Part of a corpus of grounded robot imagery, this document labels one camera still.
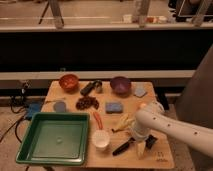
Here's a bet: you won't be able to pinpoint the black handled dish brush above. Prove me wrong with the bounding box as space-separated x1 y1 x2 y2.
112 135 157 156

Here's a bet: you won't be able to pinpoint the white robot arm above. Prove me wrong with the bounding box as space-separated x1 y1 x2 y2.
131 101 213 158

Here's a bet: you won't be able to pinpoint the yellow banana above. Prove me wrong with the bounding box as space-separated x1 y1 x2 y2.
112 114 134 132

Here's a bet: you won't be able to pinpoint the wooden board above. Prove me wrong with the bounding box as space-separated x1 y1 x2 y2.
40 80 175 170

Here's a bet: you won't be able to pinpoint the orange fruit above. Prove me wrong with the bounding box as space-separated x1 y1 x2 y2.
139 103 147 109

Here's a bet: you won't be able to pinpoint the white cup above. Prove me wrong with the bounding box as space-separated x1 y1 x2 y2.
92 130 110 150

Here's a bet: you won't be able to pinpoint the blue sponge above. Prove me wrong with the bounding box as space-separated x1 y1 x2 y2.
105 102 123 114

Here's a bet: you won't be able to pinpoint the light blue cloth piece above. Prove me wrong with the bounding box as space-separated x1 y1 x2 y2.
134 86 147 98

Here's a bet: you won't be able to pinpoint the purple bowl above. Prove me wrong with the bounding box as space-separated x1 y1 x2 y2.
110 76 131 94

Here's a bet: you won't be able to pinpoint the dark red grapes bunch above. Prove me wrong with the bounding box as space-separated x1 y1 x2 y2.
76 96 99 110

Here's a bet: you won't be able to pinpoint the small metal cup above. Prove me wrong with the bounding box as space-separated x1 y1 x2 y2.
94 80 103 94

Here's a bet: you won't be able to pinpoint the green plastic tray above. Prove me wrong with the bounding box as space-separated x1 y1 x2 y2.
16 112 90 166

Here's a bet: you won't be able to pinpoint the grey round lid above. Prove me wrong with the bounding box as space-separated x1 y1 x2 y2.
53 101 67 113

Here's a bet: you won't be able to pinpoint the orange bowl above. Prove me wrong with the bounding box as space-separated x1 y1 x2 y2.
59 74 79 91

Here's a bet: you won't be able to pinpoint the blue box on floor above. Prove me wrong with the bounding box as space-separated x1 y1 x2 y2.
25 103 42 120

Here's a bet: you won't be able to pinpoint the black cables on floor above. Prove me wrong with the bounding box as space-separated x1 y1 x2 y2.
0 83 33 144

